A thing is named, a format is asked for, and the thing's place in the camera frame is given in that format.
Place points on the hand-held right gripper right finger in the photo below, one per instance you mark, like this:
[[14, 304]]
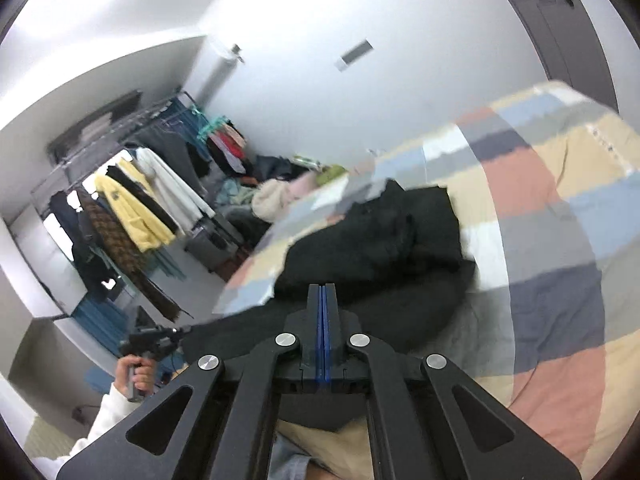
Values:
[[331, 320]]

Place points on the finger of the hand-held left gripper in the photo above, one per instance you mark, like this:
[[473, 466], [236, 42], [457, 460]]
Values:
[[184, 331]]

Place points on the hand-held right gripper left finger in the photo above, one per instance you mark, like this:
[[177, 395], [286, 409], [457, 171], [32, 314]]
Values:
[[315, 320]]

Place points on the black puffer jacket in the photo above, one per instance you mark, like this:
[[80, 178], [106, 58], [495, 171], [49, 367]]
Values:
[[390, 240]]

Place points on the person's left forearm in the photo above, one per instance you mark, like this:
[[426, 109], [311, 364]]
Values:
[[95, 430]]

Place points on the light blue clothes pile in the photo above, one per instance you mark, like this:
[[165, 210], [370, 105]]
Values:
[[235, 192]]

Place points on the red hanging clothes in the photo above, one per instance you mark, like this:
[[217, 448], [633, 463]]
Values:
[[230, 147]]

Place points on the metal clothes rack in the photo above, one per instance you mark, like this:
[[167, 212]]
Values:
[[165, 105]]

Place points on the person's left hand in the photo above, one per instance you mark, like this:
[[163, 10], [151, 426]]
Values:
[[142, 375]]

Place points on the black suitcase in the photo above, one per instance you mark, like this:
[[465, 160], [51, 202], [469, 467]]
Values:
[[205, 245]]

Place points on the brown houndstooth garment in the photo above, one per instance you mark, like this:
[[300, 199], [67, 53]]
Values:
[[115, 240]]

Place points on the dark navy hanging coat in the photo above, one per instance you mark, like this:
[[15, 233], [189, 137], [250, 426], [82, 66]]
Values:
[[82, 245]]

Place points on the pink plush cushion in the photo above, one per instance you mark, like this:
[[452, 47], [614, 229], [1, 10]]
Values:
[[304, 190]]

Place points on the yellow fleece jacket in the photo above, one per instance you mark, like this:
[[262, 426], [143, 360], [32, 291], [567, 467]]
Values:
[[130, 210]]

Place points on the black hanging garment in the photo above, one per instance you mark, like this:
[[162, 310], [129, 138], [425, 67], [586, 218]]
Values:
[[142, 196]]

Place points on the blue denim garment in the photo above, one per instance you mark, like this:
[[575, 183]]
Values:
[[290, 460]]

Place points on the green cushion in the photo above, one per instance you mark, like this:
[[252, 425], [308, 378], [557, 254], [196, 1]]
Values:
[[331, 175]]

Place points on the white hoodie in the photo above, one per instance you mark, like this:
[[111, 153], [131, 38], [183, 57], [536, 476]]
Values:
[[170, 185]]

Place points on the dark jacket pile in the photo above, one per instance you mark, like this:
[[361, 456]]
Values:
[[275, 167]]

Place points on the dark grey hanging trousers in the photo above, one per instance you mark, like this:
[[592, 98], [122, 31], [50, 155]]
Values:
[[175, 150]]

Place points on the teal clip hanger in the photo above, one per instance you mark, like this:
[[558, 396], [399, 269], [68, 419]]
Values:
[[215, 122]]

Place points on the patchwork bed quilt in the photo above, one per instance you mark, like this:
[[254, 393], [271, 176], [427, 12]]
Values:
[[540, 210]]

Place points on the grey door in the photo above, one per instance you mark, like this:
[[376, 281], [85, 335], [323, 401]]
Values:
[[565, 35]]

